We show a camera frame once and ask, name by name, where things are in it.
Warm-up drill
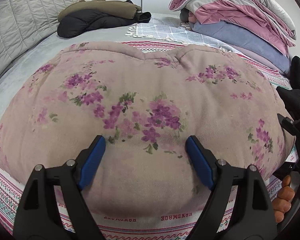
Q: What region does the pink floral padded garment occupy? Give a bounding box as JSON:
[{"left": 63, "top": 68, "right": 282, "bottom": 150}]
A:
[{"left": 0, "top": 41, "right": 296, "bottom": 215}]

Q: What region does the right bare hand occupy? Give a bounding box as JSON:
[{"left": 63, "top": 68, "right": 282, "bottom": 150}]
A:
[{"left": 271, "top": 175, "right": 295, "bottom": 223}]

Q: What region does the folded blue blanket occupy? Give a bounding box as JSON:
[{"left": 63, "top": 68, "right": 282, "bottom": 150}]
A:
[{"left": 190, "top": 21, "right": 290, "bottom": 75}]

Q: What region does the grey bed sheet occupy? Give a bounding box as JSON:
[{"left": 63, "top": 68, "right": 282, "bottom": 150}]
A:
[{"left": 0, "top": 14, "right": 179, "bottom": 118}]

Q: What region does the folded pink grey quilt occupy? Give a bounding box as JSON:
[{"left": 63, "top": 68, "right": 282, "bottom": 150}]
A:
[{"left": 169, "top": 0, "right": 296, "bottom": 56}]

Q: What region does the grey white fringed throw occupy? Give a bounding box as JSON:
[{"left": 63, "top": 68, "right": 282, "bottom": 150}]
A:
[{"left": 126, "top": 17, "right": 241, "bottom": 54}]

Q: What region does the black puffer jacket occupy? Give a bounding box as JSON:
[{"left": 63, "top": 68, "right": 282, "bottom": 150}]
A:
[{"left": 57, "top": 9, "right": 152, "bottom": 38}]

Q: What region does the olive green jacket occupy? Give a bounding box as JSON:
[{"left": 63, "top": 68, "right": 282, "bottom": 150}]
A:
[{"left": 58, "top": 0, "right": 142, "bottom": 22}]

